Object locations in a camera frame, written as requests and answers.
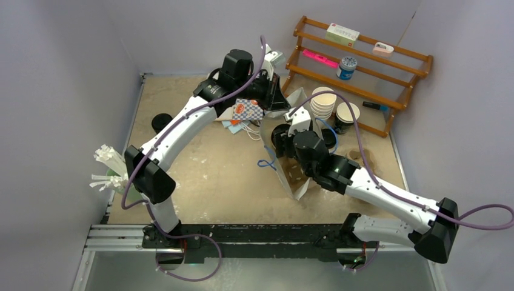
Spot wrapped white straws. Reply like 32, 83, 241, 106
89, 144, 129, 193

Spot pink highlighter pen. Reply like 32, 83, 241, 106
302, 49, 339, 69

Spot stack of white paper cups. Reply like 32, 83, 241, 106
310, 87, 337, 120

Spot blue white jar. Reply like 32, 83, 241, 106
336, 56, 358, 81

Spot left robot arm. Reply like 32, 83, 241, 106
124, 47, 290, 248

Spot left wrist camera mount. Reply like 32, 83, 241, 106
261, 44, 286, 80

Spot stack of black lids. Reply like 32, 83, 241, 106
151, 113, 173, 134

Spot stack of pulp carriers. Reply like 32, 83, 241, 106
346, 148, 376, 169

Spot wooden shelf rack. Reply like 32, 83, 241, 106
281, 16, 433, 138

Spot stack of flat paper bags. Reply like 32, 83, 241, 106
215, 99, 264, 141

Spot checkered paper bag blue handles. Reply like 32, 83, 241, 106
259, 87, 324, 200

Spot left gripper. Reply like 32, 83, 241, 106
235, 71, 291, 111

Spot white pink small device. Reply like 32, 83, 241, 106
372, 42, 395, 58

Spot white green box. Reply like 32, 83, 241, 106
325, 23, 360, 48

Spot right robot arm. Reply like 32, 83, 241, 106
271, 124, 459, 264

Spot dark paper cup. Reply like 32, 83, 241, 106
333, 102, 360, 135

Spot black lids by cups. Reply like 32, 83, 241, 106
322, 129, 337, 149

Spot black aluminium base frame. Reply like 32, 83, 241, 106
84, 222, 418, 268

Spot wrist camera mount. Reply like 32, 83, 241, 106
261, 44, 286, 80
284, 106, 311, 136

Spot black blue marker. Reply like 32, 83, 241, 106
362, 101, 389, 112

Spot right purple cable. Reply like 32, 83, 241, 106
287, 90, 514, 274

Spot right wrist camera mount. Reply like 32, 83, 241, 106
284, 106, 311, 136

